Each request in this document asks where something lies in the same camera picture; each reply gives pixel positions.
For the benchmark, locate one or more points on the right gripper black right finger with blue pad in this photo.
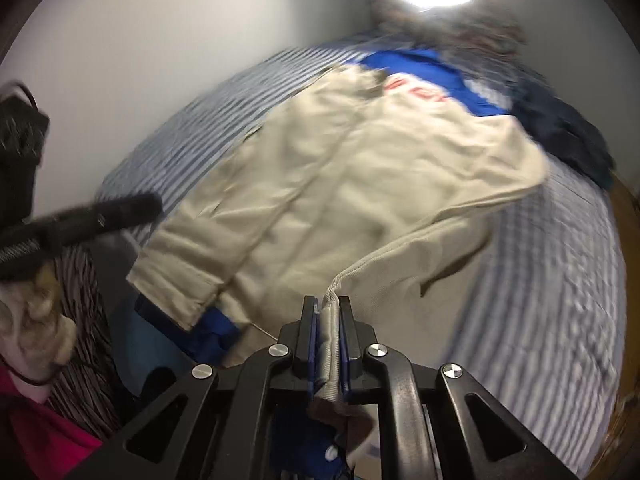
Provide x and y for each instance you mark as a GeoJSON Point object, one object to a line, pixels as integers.
{"type": "Point", "coordinates": [436, 423]}

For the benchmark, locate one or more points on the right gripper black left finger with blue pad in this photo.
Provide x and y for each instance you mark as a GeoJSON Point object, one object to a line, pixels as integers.
{"type": "Point", "coordinates": [217, 425]}

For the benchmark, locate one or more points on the white and blue jacket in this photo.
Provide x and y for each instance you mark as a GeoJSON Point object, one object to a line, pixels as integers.
{"type": "Point", "coordinates": [378, 187]}

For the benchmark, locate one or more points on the pink sleeve left forearm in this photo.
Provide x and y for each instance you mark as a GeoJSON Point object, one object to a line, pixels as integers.
{"type": "Point", "coordinates": [37, 443]}

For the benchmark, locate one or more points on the dark folded clothes pile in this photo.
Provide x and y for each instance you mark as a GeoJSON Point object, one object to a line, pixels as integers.
{"type": "Point", "coordinates": [561, 130]}

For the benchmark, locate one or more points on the left hand in white glove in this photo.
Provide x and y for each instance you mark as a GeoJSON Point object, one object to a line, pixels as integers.
{"type": "Point", "coordinates": [37, 339]}

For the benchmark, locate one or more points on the blue striped bed quilt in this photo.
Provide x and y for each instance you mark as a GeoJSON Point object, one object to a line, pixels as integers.
{"type": "Point", "coordinates": [545, 326]}

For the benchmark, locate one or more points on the floral folded blankets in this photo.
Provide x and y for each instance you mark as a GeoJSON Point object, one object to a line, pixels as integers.
{"type": "Point", "coordinates": [479, 25]}

